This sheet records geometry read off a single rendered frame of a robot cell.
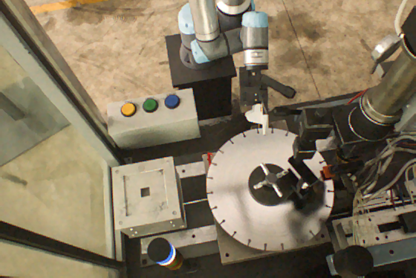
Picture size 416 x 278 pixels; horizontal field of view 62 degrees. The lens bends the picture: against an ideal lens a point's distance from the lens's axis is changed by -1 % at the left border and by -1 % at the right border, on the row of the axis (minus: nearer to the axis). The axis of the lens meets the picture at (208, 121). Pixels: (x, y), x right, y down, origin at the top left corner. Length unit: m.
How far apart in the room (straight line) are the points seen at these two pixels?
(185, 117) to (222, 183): 0.26
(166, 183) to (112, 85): 1.41
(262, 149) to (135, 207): 0.38
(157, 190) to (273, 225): 0.33
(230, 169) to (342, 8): 1.96
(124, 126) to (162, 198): 0.26
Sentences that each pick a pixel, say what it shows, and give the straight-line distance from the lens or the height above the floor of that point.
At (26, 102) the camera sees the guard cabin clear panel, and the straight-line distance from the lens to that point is 0.73.
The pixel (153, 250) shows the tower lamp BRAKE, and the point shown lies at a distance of 0.70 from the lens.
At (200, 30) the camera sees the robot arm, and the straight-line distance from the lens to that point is 1.06.
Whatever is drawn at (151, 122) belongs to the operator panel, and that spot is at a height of 0.90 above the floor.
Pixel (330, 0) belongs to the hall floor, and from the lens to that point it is 2.75.
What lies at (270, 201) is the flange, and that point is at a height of 0.96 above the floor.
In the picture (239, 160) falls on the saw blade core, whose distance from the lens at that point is 0.95.
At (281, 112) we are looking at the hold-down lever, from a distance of 0.72.
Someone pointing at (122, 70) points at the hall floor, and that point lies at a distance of 2.37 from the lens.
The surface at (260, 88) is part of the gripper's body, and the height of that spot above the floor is 0.99.
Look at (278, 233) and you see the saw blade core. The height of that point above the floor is 0.95.
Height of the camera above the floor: 1.84
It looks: 63 degrees down
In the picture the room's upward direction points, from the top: 7 degrees counter-clockwise
